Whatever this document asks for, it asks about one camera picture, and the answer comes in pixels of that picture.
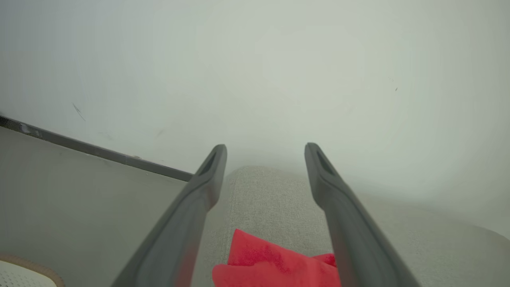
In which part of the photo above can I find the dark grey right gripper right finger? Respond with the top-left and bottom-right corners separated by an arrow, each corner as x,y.
304,142 -> 421,287

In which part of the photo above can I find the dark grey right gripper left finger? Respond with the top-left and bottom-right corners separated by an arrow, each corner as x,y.
112,144 -> 228,287

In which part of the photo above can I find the plain red garment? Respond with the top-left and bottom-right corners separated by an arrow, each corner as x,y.
212,228 -> 342,287

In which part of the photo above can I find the grey fabric sofa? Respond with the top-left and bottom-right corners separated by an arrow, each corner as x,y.
191,165 -> 510,287

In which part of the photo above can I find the cream plastic laundry basket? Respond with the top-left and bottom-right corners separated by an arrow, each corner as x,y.
0,254 -> 65,287

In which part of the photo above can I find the black wall baseboard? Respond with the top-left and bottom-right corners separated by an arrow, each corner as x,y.
0,115 -> 194,182

